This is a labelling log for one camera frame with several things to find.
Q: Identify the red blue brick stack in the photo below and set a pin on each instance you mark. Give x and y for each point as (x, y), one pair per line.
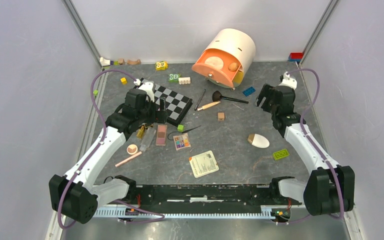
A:
(295, 56)

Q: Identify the small round blush pot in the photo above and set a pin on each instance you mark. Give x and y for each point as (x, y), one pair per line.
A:
(132, 149)

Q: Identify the pink blush palette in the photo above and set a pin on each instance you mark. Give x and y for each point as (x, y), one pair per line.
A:
(161, 135)

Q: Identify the yellow small cube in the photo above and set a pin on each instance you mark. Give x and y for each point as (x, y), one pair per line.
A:
(123, 80)

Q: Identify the green lego brick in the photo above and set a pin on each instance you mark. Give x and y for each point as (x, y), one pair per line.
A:
(281, 154)

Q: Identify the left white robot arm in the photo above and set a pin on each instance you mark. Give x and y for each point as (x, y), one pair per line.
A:
(75, 194)

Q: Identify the blue lego brick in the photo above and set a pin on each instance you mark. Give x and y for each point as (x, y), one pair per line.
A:
(250, 90)

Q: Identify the small orange sponge ball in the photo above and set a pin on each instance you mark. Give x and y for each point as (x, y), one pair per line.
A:
(233, 67)

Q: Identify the white gold oval case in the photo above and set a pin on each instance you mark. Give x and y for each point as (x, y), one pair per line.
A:
(258, 141)

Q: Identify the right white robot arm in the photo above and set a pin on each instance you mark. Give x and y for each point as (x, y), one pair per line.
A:
(330, 187)

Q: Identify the green number block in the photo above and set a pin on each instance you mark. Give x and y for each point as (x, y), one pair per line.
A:
(174, 77)

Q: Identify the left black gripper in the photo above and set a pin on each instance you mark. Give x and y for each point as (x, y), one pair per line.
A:
(162, 114)

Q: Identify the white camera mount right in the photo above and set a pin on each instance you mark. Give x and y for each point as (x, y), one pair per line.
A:
(288, 81)

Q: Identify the black makeup brush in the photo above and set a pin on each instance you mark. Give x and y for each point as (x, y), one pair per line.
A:
(217, 96)

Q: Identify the black tweezers with loop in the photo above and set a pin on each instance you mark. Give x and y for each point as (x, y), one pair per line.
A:
(181, 132)

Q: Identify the cream round drawer cabinet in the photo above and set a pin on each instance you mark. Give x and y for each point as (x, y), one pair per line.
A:
(236, 43)

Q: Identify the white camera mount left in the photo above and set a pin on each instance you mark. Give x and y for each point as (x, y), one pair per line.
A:
(147, 86)

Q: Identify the orange top drawer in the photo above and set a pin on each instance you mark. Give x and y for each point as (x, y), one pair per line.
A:
(224, 77)

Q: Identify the small wooden block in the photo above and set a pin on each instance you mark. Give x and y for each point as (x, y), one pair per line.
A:
(121, 61)

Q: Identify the small wooden cube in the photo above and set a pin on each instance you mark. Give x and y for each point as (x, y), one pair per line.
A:
(221, 116)

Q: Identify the white lego brick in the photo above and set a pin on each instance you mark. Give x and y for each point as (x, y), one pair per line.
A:
(184, 80)

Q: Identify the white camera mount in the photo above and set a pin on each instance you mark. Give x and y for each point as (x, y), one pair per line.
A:
(288, 81)
(147, 86)

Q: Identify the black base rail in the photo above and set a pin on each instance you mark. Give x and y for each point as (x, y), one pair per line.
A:
(206, 198)

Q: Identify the yellow owl toy block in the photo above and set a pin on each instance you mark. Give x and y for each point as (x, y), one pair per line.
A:
(161, 66)

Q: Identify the colourful eyeshadow palette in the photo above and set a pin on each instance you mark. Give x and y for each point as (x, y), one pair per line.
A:
(181, 141)

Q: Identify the wooden arch block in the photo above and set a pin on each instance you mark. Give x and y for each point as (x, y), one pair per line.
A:
(133, 62)

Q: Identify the white paper sachet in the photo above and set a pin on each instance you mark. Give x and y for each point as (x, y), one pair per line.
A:
(203, 164)

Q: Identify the wooden handled makeup tool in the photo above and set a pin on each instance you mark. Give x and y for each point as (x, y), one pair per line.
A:
(209, 105)

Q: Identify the small green cube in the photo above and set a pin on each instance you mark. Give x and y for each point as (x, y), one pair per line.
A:
(180, 128)

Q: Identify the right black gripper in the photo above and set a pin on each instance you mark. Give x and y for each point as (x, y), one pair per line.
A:
(267, 91)

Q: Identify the black eyeliner pencil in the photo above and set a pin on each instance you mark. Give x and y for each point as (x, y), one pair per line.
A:
(199, 100)

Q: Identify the white corner bracket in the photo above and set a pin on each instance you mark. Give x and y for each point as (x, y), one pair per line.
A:
(104, 62)

